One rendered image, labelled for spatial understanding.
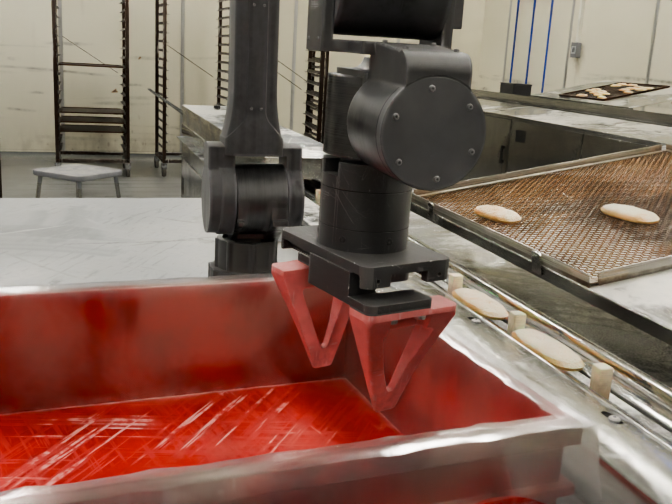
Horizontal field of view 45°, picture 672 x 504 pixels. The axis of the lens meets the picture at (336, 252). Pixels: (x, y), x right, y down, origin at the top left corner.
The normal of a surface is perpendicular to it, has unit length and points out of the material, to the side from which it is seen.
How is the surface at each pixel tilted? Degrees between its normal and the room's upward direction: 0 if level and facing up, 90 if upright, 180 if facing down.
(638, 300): 10
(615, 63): 90
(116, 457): 0
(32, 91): 90
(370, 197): 91
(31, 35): 90
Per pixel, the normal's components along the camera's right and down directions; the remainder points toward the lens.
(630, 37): -0.95, 0.02
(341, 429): 0.06, -0.97
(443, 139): 0.28, 0.26
